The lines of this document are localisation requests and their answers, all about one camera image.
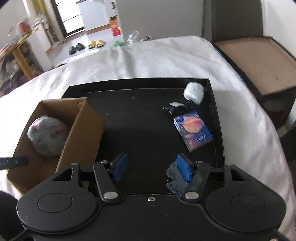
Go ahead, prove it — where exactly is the white kitchen cabinet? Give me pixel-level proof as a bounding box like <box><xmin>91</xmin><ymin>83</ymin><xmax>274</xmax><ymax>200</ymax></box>
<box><xmin>76</xmin><ymin>0</ymin><xmax>110</xmax><ymax>35</ymax></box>

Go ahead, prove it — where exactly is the white paper ball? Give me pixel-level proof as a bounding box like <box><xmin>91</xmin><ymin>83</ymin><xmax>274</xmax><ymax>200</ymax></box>
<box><xmin>183</xmin><ymin>82</ymin><xmax>204</xmax><ymax>105</ymax></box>

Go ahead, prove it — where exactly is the black white small item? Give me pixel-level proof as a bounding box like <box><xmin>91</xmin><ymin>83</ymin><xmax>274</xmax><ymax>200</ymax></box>
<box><xmin>163</xmin><ymin>102</ymin><xmax>193</xmax><ymax>116</ymax></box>

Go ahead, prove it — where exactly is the wooden gold shelf table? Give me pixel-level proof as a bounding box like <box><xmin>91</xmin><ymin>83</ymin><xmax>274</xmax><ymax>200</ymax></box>
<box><xmin>0</xmin><ymin>21</ymin><xmax>45</xmax><ymax>93</ymax></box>

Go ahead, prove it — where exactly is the white bed blanket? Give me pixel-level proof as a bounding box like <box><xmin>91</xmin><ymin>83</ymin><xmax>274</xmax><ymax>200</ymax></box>
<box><xmin>1</xmin><ymin>36</ymin><xmax>295</xmax><ymax>240</ymax></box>

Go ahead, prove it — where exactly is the grey lace cloth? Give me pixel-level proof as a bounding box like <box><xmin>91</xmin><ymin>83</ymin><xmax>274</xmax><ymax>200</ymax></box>
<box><xmin>166</xmin><ymin>161</ymin><xmax>189</xmax><ymax>197</ymax></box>

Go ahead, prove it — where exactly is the clear plastic bag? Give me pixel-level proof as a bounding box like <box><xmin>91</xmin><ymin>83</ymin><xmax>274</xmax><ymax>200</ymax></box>
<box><xmin>126</xmin><ymin>31</ymin><xmax>139</xmax><ymax>45</ymax></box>

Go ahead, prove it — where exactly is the green plastic bag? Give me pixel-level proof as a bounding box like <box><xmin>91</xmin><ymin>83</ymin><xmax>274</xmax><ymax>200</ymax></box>
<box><xmin>110</xmin><ymin>40</ymin><xmax>126</xmax><ymax>49</ymax></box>

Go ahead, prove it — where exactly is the black slipper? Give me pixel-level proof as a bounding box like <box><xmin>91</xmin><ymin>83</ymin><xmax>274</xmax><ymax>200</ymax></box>
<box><xmin>76</xmin><ymin>43</ymin><xmax>85</xmax><ymax>51</ymax></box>
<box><xmin>69</xmin><ymin>46</ymin><xmax>76</xmax><ymax>55</ymax></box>

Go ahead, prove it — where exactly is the black tray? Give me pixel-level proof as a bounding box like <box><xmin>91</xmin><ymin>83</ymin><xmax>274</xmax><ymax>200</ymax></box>
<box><xmin>63</xmin><ymin>78</ymin><xmax>224</xmax><ymax>195</ymax></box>

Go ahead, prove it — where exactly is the yellow slipper left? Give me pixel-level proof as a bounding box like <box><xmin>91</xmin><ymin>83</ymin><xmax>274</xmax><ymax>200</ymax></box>
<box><xmin>88</xmin><ymin>41</ymin><xmax>96</xmax><ymax>49</ymax></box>

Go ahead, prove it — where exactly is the black slipper left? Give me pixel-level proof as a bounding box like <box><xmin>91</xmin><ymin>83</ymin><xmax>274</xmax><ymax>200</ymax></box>
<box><xmin>69</xmin><ymin>46</ymin><xmax>76</xmax><ymax>55</ymax></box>

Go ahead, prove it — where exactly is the orange carton box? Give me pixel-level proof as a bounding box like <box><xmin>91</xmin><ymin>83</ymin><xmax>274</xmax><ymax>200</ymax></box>
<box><xmin>109</xmin><ymin>16</ymin><xmax>121</xmax><ymax>36</ymax></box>

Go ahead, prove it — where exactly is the dark olive headboard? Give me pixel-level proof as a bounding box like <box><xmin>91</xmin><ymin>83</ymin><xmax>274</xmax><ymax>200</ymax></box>
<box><xmin>211</xmin><ymin>0</ymin><xmax>263</xmax><ymax>42</ymax></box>

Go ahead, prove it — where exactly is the black slipper right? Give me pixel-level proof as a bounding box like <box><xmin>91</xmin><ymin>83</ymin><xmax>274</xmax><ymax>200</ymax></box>
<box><xmin>76</xmin><ymin>43</ymin><xmax>85</xmax><ymax>51</ymax></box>

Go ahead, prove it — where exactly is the grey plush toy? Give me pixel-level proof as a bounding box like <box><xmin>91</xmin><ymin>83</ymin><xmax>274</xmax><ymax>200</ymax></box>
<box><xmin>27</xmin><ymin>115</ymin><xmax>70</xmax><ymax>157</ymax></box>

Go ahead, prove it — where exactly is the blue planet tissue pack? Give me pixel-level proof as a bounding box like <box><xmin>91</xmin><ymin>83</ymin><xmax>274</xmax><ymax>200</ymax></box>
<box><xmin>174</xmin><ymin>110</ymin><xmax>214</xmax><ymax>153</ymax></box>

